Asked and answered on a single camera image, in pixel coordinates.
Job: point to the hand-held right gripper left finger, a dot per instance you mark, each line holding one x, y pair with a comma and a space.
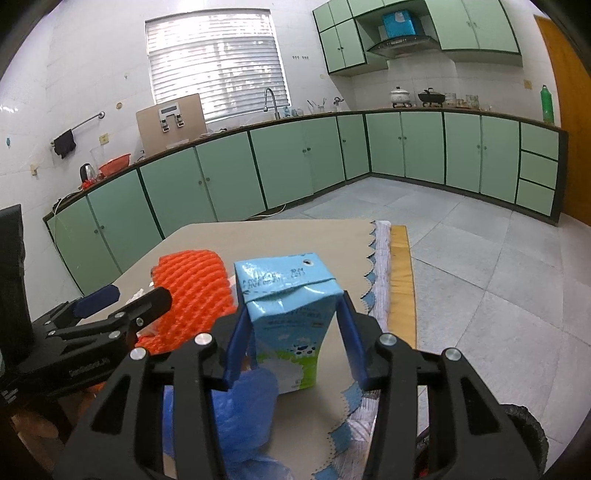
238, 344

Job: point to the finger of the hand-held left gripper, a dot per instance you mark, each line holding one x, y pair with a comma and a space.
152, 301
99, 297

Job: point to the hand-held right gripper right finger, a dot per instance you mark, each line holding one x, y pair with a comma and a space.
350, 344

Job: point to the orange foam net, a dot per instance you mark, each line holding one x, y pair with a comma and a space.
194, 286

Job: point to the blue milk carton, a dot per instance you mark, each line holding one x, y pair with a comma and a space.
286, 314

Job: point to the blue plastic bag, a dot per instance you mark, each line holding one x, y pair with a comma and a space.
251, 415

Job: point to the white blue lace cloth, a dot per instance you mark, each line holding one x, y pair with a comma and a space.
381, 277

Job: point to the yellow underlay cloth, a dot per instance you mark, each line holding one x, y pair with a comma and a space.
400, 277

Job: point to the black chair back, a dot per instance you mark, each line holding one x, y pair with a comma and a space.
11, 277

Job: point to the beige tablecloth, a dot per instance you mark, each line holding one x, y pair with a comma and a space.
277, 237

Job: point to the black electric kettle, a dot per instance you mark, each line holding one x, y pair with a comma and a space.
87, 173

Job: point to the red plastic basin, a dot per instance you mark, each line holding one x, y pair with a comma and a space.
114, 166

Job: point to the clear plastic jug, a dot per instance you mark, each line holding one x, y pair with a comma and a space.
95, 157

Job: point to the black hanging cloth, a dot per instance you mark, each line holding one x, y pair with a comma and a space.
64, 144

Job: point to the brown cardboard box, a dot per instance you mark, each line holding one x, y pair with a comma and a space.
152, 129

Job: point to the steel towel bar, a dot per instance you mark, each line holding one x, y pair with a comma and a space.
87, 121

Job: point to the green lower kitchen cabinets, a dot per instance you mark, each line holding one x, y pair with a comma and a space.
281, 157

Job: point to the green kitchen cabinets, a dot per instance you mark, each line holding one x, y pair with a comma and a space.
281, 157
475, 27

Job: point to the steel kitchen faucet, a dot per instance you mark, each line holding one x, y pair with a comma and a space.
269, 94

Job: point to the utensil holder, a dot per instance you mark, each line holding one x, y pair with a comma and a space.
318, 108

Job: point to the small steel teapot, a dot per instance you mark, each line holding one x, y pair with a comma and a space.
338, 105

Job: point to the white window blind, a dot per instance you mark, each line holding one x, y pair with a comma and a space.
217, 60

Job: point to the white cooking pot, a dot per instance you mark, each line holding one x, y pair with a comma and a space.
399, 96

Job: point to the black wok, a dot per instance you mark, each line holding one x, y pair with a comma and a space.
431, 97

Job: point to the glass jar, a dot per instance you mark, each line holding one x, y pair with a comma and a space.
451, 99
471, 101

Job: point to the dark range hood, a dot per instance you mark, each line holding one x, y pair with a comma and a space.
401, 46

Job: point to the green bottle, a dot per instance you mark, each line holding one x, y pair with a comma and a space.
547, 106

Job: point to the wooden door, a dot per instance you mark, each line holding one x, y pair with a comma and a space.
568, 115

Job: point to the green upper kitchen cabinets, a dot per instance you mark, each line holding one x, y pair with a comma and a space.
475, 27

